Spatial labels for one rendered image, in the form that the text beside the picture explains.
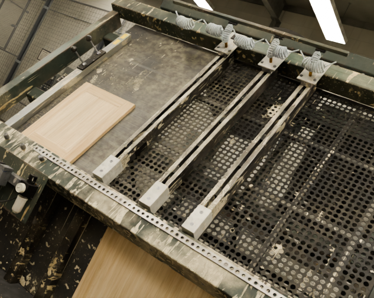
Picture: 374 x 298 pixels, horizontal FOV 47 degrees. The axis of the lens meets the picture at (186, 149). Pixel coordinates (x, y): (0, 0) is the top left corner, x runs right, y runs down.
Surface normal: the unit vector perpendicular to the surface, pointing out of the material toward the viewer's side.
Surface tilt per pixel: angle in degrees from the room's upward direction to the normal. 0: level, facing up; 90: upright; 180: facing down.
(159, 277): 90
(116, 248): 90
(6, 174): 90
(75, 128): 58
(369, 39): 90
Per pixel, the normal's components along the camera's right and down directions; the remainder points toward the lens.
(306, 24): -0.47, -0.25
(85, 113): -0.10, -0.67
